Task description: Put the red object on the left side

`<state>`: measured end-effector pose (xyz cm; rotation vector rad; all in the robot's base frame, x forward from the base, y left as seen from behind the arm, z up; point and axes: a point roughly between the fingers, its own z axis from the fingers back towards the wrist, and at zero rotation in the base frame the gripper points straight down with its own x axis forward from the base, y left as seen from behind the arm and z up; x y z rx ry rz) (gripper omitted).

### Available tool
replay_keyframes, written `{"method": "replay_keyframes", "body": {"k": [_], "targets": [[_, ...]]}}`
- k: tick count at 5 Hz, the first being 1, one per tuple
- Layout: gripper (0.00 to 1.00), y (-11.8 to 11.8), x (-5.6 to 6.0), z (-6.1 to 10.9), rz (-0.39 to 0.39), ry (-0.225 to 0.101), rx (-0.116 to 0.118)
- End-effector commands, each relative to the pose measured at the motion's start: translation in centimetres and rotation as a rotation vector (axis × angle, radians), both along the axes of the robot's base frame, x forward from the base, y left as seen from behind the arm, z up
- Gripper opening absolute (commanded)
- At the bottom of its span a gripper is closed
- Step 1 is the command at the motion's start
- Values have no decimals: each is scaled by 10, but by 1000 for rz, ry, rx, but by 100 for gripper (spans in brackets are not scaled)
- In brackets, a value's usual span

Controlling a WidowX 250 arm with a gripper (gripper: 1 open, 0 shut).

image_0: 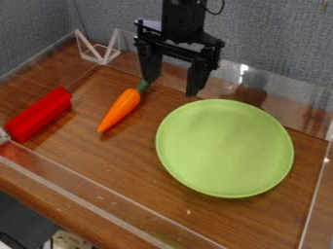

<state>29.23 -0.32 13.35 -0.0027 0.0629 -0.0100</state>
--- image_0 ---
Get orange toy carrot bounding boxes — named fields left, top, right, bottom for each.
left=98, top=81, right=150, bottom=132

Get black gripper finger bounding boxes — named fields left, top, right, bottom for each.
left=186, top=58, right=214, bottom=97
left=138, top=44, right=163, bottom=84

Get clear acrylic enclosure walls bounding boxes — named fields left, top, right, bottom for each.
left=0, top=31, right=333, bottom=249

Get red rectangular block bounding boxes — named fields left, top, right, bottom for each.
left=4, top=87, right=72, bottom=143

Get green round plate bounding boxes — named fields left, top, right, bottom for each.
left=155, top=99, right=294, bottom=198

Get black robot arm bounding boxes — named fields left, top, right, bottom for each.
left=134, top=0, right=225, bottom=97

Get clear acrylic corner bracket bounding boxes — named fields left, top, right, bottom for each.
left=74, top=30, right=120, bottom=65

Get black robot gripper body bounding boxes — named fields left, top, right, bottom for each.
left=134, top=18, right=225, bottom=69

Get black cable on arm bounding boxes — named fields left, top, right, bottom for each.
left=199, top=0, right=226, bottom=17

